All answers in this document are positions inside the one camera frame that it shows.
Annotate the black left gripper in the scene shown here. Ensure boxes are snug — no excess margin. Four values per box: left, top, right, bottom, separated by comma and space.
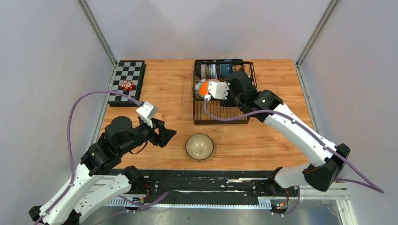
119, 117, 177, 155

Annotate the black wire dish rack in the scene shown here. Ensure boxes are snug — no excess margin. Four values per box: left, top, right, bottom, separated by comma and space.
192, 59, 257, 125

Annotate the white blue striped bowl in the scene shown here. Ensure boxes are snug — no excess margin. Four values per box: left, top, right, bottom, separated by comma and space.
207, 60, 219, 80

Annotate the white orange bowl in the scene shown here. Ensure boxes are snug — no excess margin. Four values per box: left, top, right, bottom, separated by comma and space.
196, 79, 211, 97

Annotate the beige interior bowl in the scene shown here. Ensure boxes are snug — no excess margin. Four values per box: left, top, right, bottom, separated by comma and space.
195, 61, 208, 79

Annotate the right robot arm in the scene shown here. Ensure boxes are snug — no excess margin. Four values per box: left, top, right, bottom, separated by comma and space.
224, 71, 351, 196

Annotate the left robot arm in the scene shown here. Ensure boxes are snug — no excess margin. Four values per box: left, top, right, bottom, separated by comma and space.
29, 116, 177, 225

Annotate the red owl toy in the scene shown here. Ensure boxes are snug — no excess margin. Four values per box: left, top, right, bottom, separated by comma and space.
120, 80, 136, 90

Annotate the black white chessboard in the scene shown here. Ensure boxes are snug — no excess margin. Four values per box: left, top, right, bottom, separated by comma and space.
108, 60, 146, 107

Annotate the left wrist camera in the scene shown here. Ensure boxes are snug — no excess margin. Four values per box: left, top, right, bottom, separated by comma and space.
136, 101, 158, 128

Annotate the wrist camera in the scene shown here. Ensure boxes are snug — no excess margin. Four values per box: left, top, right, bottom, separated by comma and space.
204, 80, 229, 101
136, 101, 158, 128

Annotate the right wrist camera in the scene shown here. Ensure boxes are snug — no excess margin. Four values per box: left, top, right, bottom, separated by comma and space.
204, 80, 229, 101

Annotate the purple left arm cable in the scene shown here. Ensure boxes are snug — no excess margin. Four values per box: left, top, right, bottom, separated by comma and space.
33, 90, 170, 225

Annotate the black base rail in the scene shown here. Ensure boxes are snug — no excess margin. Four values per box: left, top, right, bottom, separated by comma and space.
105, 170, 349, 210

